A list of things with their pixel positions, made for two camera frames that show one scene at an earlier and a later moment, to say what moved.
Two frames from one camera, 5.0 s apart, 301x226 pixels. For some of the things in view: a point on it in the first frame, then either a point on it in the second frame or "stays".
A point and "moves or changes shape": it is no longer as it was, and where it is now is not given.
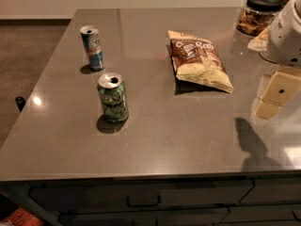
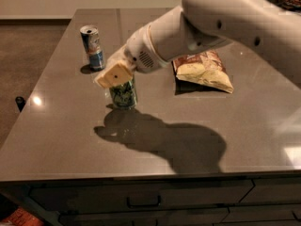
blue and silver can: x=91 y=40 stays
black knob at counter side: x=21 y=103 stays
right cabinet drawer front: x=278 y=189 stays
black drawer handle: x=142 y=205 stays
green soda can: x=113 y=91 moves or changes shape
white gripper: x=286 y=40 to x=138 y=53
